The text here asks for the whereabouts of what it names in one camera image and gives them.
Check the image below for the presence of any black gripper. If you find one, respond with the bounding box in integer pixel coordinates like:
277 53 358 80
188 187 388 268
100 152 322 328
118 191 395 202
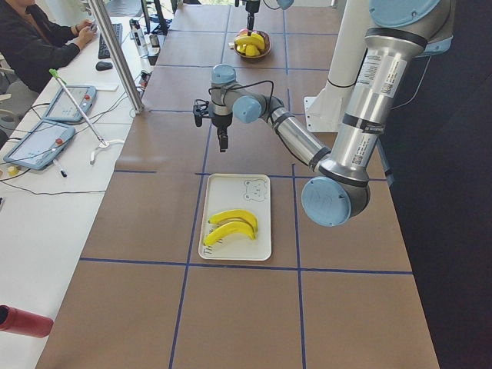
247 12 254 35
211 114 232 152

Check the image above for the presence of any yellow banana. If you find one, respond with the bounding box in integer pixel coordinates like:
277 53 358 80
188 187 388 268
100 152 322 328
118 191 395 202
203 221 256 246
208 209 258 232
234 33 265 52

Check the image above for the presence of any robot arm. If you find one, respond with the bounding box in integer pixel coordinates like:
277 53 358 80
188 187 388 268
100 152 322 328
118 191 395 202
234 0 294 35
194 1 456 227

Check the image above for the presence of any brown wicker basket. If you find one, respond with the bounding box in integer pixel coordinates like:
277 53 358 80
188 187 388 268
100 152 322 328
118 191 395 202
230 29 271 59

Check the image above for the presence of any pale green bear tray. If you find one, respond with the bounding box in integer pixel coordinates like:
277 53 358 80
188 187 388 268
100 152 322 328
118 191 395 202
198 174 271 261

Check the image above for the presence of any black computer mouse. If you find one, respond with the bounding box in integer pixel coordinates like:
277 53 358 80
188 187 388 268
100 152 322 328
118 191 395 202
95 61 113 71

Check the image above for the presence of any black keyboard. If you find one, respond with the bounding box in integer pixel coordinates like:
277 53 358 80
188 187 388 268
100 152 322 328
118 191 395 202
97 22 124 60

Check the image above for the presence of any blue teach pendant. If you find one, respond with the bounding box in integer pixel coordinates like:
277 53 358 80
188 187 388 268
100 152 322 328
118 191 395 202
43 85 97 125
4 119 75 170

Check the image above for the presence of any black marker pen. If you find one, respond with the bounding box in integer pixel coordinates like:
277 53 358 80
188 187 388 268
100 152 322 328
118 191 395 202
52 158 68 178

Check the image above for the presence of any white metal rod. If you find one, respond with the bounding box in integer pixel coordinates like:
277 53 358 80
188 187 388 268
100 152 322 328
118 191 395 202
49 68 125 165

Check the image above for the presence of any seated person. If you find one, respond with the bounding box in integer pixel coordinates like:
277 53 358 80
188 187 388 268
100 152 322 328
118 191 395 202
1 1 97 93

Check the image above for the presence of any red bottle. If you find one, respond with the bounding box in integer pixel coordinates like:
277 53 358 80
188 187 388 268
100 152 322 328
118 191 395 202
1 305 54 338

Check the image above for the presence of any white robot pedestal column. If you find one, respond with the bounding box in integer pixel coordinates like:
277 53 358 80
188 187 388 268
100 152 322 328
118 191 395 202
327 0 371 88

